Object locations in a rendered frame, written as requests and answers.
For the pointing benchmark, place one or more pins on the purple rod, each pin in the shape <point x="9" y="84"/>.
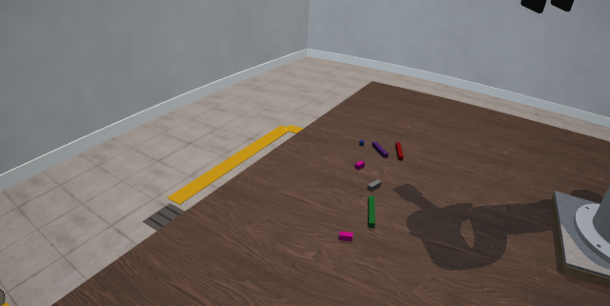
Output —
<point x="380" y="149"/>

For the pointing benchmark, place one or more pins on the red rod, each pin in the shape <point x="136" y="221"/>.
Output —
<point x="399" y="151"/>

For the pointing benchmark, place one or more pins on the grey rod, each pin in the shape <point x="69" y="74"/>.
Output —
<point x="374" y="185"/>

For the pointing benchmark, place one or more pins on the green rod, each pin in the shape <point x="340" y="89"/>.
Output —
<point x="371" y="211"/>

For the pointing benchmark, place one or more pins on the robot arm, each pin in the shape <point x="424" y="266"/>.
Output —
<point x="592" y="223"/>

